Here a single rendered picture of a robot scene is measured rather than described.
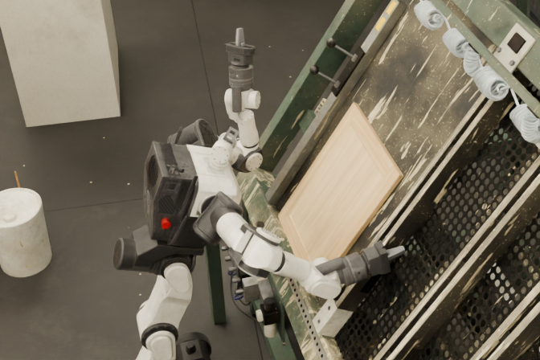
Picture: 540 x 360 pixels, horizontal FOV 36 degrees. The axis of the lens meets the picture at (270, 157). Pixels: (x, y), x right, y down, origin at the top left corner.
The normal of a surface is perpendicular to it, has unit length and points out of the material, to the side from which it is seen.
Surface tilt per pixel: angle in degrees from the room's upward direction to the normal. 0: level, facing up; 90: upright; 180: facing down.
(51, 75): 90
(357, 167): 58
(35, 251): 92
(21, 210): 0
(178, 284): 90
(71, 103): 90
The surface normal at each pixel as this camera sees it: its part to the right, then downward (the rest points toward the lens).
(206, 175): 0.36, -0.80
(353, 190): -0.83, -0.26
